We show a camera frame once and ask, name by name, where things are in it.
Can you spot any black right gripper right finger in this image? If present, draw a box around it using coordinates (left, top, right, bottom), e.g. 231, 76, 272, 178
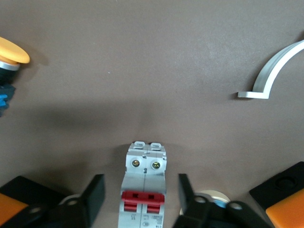
172, 173, 264, 228

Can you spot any orange mushroom push button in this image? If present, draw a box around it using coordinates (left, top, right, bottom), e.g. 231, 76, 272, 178
0, 36, 31, 117

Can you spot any small white curved clamp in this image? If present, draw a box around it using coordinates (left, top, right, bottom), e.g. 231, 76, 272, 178
237, 39, 304, 99

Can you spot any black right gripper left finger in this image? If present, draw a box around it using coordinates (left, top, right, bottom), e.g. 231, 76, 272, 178
46, 174, 106, 228

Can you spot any white circuit breaker red switch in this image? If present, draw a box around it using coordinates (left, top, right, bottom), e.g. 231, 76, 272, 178
118, 141, 166, 228

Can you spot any blue dome buzzer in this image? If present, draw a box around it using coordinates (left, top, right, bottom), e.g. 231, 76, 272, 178
180, 189, 231, 216

